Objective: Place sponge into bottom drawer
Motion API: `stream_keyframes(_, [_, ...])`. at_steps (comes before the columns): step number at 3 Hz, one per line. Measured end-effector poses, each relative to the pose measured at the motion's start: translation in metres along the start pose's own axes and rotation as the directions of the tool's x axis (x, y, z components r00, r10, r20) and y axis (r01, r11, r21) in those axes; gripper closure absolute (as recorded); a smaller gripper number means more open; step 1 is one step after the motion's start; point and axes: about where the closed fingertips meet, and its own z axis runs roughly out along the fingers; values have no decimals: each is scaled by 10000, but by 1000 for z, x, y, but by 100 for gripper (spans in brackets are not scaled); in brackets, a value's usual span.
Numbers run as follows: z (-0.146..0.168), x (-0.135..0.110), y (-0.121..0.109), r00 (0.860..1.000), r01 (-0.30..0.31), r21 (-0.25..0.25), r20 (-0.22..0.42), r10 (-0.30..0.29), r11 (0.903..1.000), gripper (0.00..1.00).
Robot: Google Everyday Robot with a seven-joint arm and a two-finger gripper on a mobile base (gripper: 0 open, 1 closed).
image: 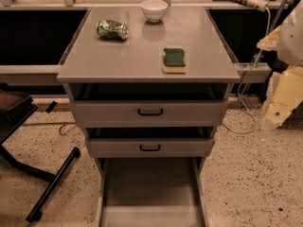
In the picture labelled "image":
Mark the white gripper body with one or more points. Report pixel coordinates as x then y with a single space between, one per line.
292 42

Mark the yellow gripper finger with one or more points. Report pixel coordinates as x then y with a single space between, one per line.
284 94
270 41

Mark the green and yellow sponge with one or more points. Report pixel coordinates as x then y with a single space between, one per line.
173 61

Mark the grey drawer cabinet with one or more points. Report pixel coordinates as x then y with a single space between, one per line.
99 69

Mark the grey open bottom drawer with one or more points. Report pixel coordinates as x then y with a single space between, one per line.
151 192

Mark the grey top drawer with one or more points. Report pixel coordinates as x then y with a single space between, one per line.
126 114

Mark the grey middle drawer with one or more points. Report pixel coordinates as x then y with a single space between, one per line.
129 148

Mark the white ceramic bowl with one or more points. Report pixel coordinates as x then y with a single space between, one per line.
154 10

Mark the crushed green soda can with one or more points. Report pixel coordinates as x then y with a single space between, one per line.
114 30

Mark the grey metal frame rail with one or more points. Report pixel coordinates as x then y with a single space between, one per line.
253 74

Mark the black middle drawer handle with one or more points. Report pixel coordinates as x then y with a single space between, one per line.
152 148

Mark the black drawer handle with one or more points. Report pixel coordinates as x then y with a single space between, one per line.
143 112
152 148

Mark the black top drawer handle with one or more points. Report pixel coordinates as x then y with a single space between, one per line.
143 112

